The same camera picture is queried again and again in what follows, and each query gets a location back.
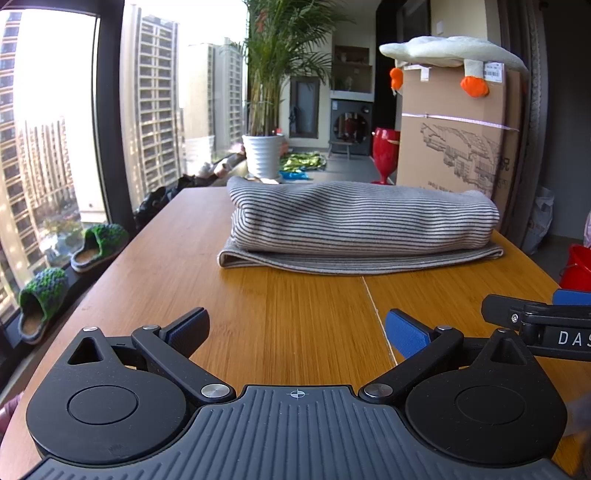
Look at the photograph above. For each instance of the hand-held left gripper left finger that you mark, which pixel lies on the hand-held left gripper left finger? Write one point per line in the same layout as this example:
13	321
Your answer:
189	330

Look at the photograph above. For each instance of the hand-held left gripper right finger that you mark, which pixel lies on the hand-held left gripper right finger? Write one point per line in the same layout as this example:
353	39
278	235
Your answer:
406	334

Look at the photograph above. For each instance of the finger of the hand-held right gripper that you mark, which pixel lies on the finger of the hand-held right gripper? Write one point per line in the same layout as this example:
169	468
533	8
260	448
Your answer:
503	308
572	297

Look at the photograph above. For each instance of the striped grey shirt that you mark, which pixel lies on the striped grey shirt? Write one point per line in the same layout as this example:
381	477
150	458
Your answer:
360	221

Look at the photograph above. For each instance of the red plastic bucket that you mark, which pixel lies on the red plastic bucket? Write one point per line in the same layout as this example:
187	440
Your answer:
577	270

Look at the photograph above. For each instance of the white plastic bag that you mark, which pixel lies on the white plastic bag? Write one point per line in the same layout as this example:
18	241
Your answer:
540	221

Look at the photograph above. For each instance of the green knit slipper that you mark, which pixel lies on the green knit slipper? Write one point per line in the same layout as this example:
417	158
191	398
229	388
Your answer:
44	295
104	240

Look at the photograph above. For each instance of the black leather shoe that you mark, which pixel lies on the black leather shoe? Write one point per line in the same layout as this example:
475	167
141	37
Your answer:
154	203
190	181

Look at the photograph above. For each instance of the white shoe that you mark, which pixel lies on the white shoe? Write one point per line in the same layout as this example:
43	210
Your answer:
210	170
233	164

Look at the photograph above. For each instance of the large printed cardboard box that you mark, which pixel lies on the large printed cardboard box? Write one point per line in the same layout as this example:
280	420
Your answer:
443	147

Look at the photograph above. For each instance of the red goblet-shaped stool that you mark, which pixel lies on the red goblet-shaped stool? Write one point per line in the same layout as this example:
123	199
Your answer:
387	150

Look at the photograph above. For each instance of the blue plastic bag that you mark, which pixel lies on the blue plastic bag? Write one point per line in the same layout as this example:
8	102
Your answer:
293	175

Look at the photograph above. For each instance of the white ribbed plant pot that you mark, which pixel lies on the white ribbed plant pot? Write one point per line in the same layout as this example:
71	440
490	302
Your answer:
263	154

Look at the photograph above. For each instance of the small wooden stool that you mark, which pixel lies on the small wooden stool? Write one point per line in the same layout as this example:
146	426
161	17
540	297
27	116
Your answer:
340	148

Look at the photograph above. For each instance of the maroon cloth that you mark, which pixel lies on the maroon cloth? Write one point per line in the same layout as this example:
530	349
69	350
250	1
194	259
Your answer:
9	415

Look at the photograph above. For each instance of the green vegetables on floor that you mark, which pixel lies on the green vegetables on floor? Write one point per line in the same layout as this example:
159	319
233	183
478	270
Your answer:
304	161

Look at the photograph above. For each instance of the dark washing machine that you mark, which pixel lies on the dark washing machine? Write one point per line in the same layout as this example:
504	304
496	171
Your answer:
351	124

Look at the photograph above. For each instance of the dark glass door panel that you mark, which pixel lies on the dark glass door panel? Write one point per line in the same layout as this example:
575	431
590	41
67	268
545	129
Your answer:
304	106

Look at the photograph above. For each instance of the white plush goose toy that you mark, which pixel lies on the white plush goose toy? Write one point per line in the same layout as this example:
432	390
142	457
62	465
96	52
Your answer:
443	48

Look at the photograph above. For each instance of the tall palm plant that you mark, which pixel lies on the tall palm plant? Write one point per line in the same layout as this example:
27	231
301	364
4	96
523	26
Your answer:
277	55

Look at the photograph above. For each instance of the grey sliding door frame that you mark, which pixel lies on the grey sliding door frame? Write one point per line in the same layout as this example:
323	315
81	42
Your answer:
533	115

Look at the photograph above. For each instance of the black window frame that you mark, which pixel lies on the black window frame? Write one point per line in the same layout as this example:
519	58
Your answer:
111	115

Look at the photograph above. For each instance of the wall shelf niche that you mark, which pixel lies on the wall shelf niche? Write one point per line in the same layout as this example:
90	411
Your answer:
352	69

